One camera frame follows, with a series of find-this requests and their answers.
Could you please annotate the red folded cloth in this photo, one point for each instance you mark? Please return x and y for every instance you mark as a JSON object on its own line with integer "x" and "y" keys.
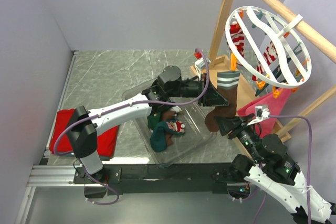
{"x": 106, "y": 142}

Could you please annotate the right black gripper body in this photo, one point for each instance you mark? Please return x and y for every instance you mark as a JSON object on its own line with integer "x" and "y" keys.
{"x": 235, "y": 124}

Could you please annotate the clear plastic bin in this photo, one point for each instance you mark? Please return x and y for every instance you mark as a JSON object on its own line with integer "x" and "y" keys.
{"x": 196, "y": 136}

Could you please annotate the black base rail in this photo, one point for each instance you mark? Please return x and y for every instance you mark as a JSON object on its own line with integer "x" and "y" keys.
{"x": 177, "y": 178}

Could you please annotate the pink towel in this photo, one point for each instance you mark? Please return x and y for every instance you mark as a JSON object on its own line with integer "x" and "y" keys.
{"x": 269, "y": 106}

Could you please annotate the red white striped sock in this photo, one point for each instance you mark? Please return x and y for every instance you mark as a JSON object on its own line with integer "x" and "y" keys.
{"x": 237, "y": 37}

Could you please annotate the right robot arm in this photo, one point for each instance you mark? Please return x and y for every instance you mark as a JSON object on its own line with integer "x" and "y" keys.
{"x": 270, "y": 168}

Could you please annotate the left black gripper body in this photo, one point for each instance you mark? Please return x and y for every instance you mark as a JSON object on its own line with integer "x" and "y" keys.
{"x": 196, "y": 88}

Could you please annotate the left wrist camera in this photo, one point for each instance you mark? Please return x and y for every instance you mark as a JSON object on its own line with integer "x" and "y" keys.
{"x": 199, "y": 63}

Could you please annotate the green dotted duck sock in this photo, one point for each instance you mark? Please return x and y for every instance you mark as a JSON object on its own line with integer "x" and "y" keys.
{"x": 154, "y": 119}

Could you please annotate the brown sock grey cuff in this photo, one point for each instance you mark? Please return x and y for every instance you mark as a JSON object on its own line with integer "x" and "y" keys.
{"x": 168, "y": 116}

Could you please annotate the white round clip hanger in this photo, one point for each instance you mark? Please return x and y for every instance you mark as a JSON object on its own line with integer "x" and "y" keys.
{"x": 293, "y": 66}

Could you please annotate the wooden drying rack frame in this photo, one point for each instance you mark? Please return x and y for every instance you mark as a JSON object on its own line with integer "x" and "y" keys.
{"x": 221, "y": 57}

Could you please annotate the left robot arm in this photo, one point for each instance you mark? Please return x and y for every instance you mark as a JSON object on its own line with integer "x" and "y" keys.
{"x": 85, "y": 126}

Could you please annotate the teal santa sock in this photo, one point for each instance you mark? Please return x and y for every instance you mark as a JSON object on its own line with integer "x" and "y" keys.
{"x": 157, "y": 139}

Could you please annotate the aluminium frame rail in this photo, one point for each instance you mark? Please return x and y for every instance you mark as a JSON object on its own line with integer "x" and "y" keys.
{"x": 84, "y": 85}

